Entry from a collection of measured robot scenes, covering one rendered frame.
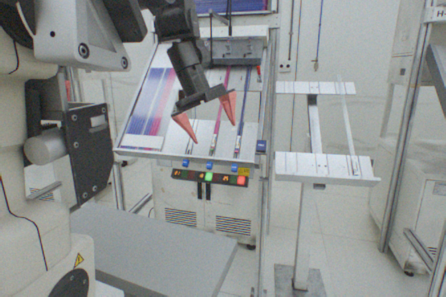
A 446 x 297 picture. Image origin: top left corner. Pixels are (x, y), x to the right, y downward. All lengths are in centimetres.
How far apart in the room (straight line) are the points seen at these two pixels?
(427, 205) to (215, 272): 116
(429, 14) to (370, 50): 149
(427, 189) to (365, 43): 183
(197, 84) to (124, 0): 25
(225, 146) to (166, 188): 65
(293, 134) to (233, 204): 169
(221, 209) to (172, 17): 122
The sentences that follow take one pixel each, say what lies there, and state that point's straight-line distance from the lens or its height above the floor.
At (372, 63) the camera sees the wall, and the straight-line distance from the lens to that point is 304.
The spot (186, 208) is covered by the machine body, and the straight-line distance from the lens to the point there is 163.
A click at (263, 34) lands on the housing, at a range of 138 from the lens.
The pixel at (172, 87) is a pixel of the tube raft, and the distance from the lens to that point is 134.
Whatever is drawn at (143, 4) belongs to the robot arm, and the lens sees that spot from 44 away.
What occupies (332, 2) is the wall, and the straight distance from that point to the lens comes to 301.
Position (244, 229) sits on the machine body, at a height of 16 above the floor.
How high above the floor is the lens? 111
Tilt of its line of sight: 15 degrees down
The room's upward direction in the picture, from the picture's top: straight up
